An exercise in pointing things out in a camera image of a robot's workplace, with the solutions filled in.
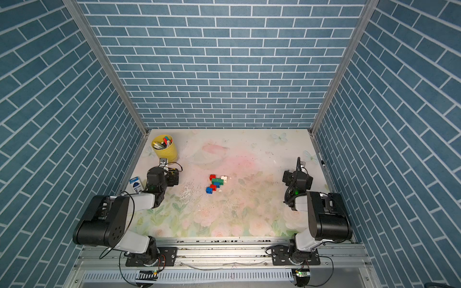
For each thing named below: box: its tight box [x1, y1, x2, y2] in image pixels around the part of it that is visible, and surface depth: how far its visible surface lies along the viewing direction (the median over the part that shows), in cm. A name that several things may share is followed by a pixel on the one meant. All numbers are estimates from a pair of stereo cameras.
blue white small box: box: [129, 176, 143, 194], surface depth 96 cm
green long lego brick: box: [211, 178, 224, 186], surface depth 96 cm
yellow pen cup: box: [151, 134, 179, 165], surface depth 100 cm
